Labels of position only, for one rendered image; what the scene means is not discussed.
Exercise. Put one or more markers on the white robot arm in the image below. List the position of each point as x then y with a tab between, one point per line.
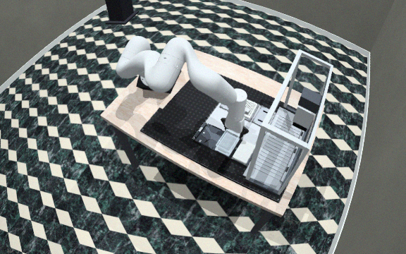
160	71

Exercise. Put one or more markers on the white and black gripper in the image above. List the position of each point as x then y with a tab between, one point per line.
237	126

